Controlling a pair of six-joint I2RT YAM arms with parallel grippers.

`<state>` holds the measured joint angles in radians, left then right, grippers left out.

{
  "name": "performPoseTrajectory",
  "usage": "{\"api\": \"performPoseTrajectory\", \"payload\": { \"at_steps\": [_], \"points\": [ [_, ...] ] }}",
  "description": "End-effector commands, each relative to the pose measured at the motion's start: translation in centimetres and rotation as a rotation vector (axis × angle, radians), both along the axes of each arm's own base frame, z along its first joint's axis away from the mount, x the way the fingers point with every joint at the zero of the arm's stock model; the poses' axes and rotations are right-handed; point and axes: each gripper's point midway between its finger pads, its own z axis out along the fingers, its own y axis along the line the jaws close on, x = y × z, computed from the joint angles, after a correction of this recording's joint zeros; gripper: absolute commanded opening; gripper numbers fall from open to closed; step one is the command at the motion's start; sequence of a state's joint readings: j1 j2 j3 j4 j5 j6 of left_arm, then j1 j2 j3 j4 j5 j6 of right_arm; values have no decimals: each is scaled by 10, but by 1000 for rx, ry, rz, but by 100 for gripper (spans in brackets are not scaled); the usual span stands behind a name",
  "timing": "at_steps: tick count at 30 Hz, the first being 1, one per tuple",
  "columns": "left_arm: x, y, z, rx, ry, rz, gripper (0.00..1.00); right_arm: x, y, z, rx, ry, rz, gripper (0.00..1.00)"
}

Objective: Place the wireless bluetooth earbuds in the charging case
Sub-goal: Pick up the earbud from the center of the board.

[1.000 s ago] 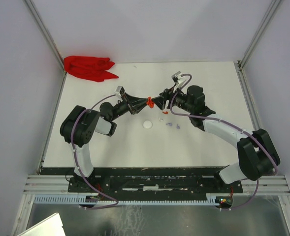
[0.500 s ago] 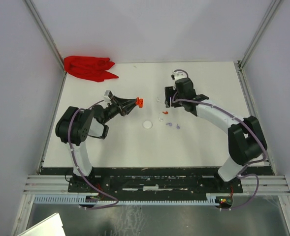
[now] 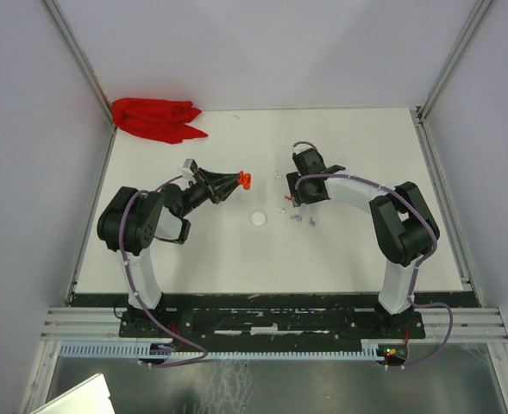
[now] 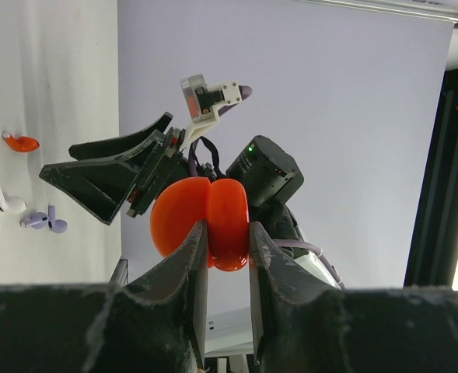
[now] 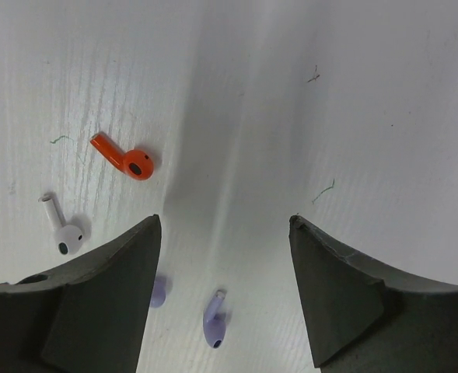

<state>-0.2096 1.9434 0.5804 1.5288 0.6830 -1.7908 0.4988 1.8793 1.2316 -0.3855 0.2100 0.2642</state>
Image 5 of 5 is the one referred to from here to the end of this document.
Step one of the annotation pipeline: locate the white earbud lower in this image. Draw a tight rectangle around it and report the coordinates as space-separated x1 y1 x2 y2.
38 194 84 256

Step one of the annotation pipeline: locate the orange earbud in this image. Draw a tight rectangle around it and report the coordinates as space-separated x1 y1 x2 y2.
89 132 154 181

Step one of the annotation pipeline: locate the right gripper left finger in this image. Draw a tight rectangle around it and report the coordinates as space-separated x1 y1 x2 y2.
0 215 162 372

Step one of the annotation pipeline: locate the purple earbud left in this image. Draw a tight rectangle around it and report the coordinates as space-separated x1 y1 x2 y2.
149 277 167 309

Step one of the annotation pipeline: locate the purple earbud right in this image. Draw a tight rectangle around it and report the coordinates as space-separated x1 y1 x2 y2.
203 290 226 349

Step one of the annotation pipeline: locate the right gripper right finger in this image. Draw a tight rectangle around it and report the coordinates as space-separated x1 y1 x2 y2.
289 215 458 372

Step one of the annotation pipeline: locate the purple earbud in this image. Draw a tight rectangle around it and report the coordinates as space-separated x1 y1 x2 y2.
203 290 226 349
149 277 167 309

